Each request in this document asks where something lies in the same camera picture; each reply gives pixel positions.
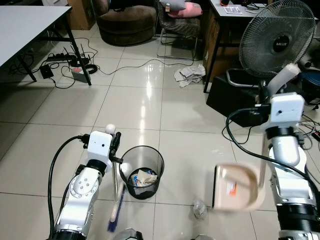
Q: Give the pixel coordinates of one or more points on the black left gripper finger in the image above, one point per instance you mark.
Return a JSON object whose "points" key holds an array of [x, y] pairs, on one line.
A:
{"points": [[118, 141]]}

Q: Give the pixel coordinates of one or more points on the blue bristle broom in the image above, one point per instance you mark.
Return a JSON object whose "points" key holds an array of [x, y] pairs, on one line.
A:
{"points": [[116, 190]]}

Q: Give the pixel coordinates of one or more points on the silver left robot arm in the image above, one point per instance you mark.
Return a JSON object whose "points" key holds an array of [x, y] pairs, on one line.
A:
{"points": [[82, 191]]}

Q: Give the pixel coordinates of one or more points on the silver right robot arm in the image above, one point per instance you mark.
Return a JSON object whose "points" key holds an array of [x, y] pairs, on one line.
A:
{"points": [[287, 155]]}

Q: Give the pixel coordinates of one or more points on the crumpled paper packet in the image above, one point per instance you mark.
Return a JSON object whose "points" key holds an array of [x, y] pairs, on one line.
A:
{"points": [[144, 176]]}

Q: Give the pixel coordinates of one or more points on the black mesh wastebasket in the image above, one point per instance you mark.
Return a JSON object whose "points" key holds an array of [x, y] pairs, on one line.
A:
{"points": [[145, 190]]}

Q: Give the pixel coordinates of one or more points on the grey red small box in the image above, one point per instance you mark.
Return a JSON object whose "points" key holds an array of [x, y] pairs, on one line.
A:
{"points": [[79, 75]]}

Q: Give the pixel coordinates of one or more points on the grey robot left leg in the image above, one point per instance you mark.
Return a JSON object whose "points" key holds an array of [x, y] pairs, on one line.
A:
{"points": [[127, 234]]}

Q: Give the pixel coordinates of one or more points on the black router with antennas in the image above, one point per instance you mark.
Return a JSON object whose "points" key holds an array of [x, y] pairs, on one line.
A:
{"points": [[82, 62]]}

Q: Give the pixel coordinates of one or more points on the crumpled newspaper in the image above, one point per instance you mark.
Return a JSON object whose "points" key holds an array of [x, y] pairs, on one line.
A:
{"points": [[190, 75]]}

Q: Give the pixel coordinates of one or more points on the black power strip red switches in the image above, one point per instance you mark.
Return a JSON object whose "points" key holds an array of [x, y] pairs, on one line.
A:
{"points": [[314, 133]]}

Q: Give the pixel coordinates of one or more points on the black square adapter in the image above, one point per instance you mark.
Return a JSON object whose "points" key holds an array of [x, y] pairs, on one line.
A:
{"points": [[47, 71]]}

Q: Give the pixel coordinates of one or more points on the dark blue round stool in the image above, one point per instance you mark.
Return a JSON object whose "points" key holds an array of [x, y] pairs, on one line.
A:
{"points": [[312, 86]]}

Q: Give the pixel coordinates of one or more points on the brown round ottoman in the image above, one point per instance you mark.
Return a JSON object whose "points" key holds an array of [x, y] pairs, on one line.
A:
{"points": [[126, 25]]}

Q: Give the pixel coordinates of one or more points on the brown cardboard box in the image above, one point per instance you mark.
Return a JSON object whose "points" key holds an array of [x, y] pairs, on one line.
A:
{"points": [[81, 14]]}

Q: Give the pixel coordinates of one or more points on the white table black legs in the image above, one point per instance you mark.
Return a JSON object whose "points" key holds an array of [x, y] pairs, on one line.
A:
{"points": [[27, 27]]}

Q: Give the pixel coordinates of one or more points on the pink pillow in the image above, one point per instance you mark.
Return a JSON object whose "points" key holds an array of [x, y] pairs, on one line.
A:
{"points": [[184, 10]]}

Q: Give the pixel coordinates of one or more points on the black standing fan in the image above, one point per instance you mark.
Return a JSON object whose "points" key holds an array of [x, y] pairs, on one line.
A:
{"points": [[277, 37]]}

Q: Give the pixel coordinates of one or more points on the white printed paper sheet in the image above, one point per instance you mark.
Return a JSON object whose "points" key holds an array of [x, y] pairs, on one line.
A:
{"points": [[233, 10]]}

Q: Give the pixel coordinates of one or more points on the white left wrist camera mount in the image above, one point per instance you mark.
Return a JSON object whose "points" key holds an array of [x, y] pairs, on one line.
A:
{"points": [[98, 147]]}

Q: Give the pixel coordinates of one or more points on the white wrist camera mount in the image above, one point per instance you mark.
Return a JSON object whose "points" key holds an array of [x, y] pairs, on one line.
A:
{"points": [[98, 147], [286, 109]]}

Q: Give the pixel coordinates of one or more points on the metal frame chair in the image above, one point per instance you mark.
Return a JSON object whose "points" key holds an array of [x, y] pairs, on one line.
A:
{"points": [[180, 30]]}

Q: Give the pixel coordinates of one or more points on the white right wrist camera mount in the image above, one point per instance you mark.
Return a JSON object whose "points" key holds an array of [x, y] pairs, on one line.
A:
{"points": [[286, 109]]}

